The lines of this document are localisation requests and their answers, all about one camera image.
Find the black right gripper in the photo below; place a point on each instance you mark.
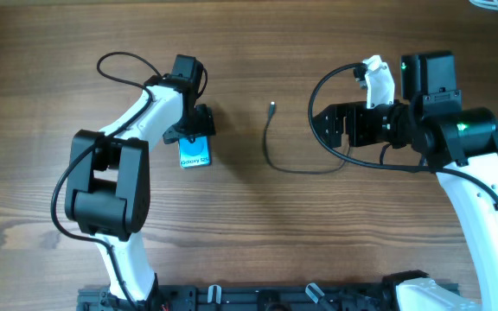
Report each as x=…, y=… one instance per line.
x=355, y=111

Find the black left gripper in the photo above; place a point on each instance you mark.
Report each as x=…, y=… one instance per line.
x=205, y=127

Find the turquoise screen smartphone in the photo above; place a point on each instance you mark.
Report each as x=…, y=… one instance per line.
x=194, y=154

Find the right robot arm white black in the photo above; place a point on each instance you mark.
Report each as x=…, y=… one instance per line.
x=458, y=146

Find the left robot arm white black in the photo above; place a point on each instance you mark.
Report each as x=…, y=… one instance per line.
x=103, y=197

